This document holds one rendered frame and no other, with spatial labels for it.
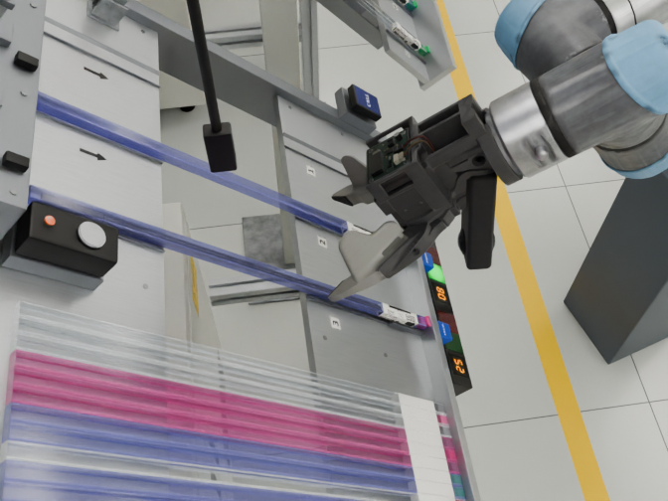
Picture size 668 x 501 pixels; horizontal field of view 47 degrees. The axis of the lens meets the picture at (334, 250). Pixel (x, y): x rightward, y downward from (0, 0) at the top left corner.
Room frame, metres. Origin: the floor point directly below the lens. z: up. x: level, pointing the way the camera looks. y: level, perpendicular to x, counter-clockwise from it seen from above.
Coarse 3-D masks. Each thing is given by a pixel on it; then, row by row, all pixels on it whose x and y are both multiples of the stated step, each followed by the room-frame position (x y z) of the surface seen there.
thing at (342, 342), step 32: (288, 128) 0.68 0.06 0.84; (320, 128) 0.71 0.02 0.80; (288, 160) 0.62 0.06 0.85; (320, 160) 0.65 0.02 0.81; (288, 192) 0.57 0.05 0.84; (320, 192) 0.59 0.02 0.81; (320, 256) 0.49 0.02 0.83; (384, 288) 0.49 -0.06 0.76; (320, 320) 0.40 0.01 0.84; (352, 320) 0.42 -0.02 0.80; (384, 320) 0.44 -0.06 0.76; (320, 352) 0.36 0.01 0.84; (352, 352) 0.38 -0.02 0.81; (384, 352) 0.39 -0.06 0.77; (416, 352) 0.41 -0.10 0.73; (384, 384) 0.35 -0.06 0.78; (416, 384) 0.37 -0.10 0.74
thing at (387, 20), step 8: (360, 0) 0.92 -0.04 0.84; (368, 0) 0.93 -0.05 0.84; (368, 8) 0.93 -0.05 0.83; (376, 8) 0.93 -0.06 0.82; (376, 16) 0.93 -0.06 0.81; (384, 16) 0.93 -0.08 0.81; (384, 24) 0.93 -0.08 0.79; (392, 24) 0.93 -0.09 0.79; (424, 48) 0.94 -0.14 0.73; (424, 56) 0.94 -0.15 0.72
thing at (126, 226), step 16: (32, 192) 0.40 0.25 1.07; (48, 192) 0.41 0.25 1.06; (64, 208) 0.40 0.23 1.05; (80, 208) 0.40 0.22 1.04; (96, 208) 0.41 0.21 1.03; (112, 224) 0.40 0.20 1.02; (128, 224) 0.41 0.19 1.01; (144, 224) 0.42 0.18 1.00; (144, 240) 0.40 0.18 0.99; (160, 240) 0.41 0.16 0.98; (176, 240) 0.41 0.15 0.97; (192, 240) 0.42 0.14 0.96; (208, 256) 0.41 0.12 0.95; (224, 256) 0.42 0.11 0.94; (240, 256) 0.43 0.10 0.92; (256, 272) 0.42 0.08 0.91; (272, 272) 0.43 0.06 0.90; (288, 272) 0.43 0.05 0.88; (304, 288) 0.43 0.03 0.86; (320, 288) 0.43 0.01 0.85; (352, 304) 0.43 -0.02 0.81; (368, 304) 0.44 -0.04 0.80
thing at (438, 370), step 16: (416, 272) 0.53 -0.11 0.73; (416, 288) 0.51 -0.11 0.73; (416, 304) 0.48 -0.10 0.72; (432, 304) 0.48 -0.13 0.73; (432, 320) 0.45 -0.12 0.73; (432, 336) 0.43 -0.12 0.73; (432, 352) 0.41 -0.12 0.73; (432, 368) 0.39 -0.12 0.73; (448, 368) 0.39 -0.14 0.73; (432, 384) 0.38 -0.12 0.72; (448, 384) 0.37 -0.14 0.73; (448, 400) 0.35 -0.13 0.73; (448, 416) 0.33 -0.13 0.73; (464, 448) 0.29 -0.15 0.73; (464, 464) 0.27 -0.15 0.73; (464, 480) 0.26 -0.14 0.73
